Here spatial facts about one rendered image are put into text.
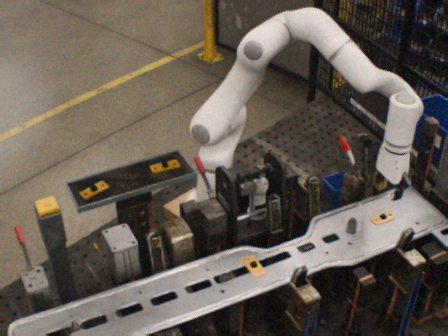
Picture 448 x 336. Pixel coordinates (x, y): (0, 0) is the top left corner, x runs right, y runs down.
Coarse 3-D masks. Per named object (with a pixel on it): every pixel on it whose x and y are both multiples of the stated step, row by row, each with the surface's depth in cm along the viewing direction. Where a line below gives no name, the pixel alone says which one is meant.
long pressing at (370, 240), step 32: (384, 192) 208; (416, 192) 209; (320, 224) 196; (384, 224) 196; (416, 224) 196; (224, 256) 186; (256, 256) 186; (320, 256) 186; (352, 256) 186; (128, 288) 176; (160, 288) 176; (224, 288) 176; (256, 288) 176; (32, 320) 167; (64, 320) 167; (128, 320) 167; (160, 320) 168
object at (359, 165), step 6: (360, 138) 194; (366, 138) 195; (360, 144) 196; (366, 144) 193; (360, 150) 197; (366, 150) 198; (360, 156) 198; (366, 156) 199; (354, 162) 201; (360, 162) 200; (366, 162) 200; (354, 168) 202; (360, 168) 202; (366, 168) 202; (354, 174) 203; (366, 180) 204
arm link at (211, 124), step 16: (256, 32) 176; (272, 32) 177; (288, 32) 182; (240, 48) 179; (256, 48) 175; (272, 48) 176; (240, 64) 187; (256, 64) 179; (224, 80) 199; (240, 80) 192; (256, 80) 191; (224, 96) 198; (240, 96) 197; (208, 112) 202; (224, 112) 201; (192, 128) 206; (208, 128) 203; (224, 128) 203; (208, 144) 207
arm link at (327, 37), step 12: (288, 12) 178; (300, 12) 171; (312, 12) 169; (324, 12) 170; (288, 24) 181; (300, 24) 170; (312, 24) 168; (324, 24) 168; (336, 24) 170; (300, 36) 173; (312, 36) 170; (324, 36) 169; (336, 36) 168; (324, 48) 170; (336, 48) 169
